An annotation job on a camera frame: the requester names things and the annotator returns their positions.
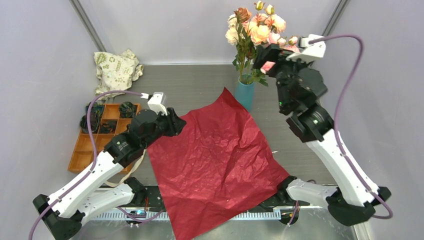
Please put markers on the cream white rose stem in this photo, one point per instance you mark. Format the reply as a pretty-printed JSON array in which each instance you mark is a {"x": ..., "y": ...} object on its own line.
[{"x": 232, "y": 33}]

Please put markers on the dark rolled item top-right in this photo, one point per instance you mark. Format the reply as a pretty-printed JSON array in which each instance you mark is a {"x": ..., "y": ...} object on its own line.
[{"x": 127, "y": 110}]

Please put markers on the pink flower bouquet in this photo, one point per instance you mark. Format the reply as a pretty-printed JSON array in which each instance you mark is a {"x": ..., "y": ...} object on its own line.
[{"x": 289, "y": 45}]

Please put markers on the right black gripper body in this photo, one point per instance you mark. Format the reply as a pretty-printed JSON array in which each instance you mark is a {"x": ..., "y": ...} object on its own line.
[{"x": 284, "y": 70}]

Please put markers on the dark rolled item left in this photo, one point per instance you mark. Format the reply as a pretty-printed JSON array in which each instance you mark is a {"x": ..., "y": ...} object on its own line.
[{"x": 94, "y": 124}]

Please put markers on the cream printed ribbon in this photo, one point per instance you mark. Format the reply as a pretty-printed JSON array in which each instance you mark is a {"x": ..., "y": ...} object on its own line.
[{"x": 134, "y": 168}]

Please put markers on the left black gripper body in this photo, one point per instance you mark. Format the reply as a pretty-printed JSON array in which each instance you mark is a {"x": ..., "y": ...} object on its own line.
[{"x": 166, "y": 126}]

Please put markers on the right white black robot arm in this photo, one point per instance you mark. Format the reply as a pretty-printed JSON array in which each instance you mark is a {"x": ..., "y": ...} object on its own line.
[{"x": 346, "y": 171}]

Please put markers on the orange compartment tray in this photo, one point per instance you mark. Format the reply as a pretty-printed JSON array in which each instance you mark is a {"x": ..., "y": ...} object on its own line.
[{"x": 86, "y": 146}]

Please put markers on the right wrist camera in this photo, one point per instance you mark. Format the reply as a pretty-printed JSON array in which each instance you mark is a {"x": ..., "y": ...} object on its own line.
[{"x": 312, "y": 48}]

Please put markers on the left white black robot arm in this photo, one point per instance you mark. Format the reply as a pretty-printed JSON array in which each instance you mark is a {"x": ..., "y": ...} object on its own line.
[{"x": 67, "y": 210}]

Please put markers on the dark red wrapping paper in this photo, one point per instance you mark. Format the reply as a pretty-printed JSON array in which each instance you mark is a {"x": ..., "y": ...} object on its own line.
[{"x": 219, "y": 166}]

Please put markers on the small brown rose stem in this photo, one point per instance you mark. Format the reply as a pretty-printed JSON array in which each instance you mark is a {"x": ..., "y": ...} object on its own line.
[{"x": 244, "y": 45}]

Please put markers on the dark rolled item top-left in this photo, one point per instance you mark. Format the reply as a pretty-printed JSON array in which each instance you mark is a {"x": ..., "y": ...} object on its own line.
[{"x": 97, "y": 109}]

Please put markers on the aluminium rail frame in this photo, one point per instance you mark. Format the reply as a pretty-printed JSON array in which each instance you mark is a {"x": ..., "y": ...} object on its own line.
[{"x": 207, "y": 207}]

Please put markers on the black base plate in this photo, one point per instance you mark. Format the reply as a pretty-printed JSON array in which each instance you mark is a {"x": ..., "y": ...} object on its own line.
[{"x": 265, "y": 202}]

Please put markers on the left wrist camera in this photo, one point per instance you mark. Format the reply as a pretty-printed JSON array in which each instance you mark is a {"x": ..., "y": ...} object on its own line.
[{"x": 156, "y": 102}]

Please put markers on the teal cylindrical vase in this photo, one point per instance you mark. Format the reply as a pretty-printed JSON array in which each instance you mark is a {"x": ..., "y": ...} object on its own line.
[{"x": 244, "y": 91}]

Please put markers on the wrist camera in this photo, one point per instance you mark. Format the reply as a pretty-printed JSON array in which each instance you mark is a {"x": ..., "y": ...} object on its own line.
[
  {"x": 156, "y": 102},
  {"x": 312, "y": 48}
]

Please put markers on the peach rose stem tall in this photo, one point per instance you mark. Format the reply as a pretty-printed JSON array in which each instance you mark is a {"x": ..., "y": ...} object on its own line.
[{"x": 258, "y": 27}]

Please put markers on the cream printed cloth bag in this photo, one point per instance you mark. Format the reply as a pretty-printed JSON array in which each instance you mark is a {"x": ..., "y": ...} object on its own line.
[{"x": 116, "y": 72}]

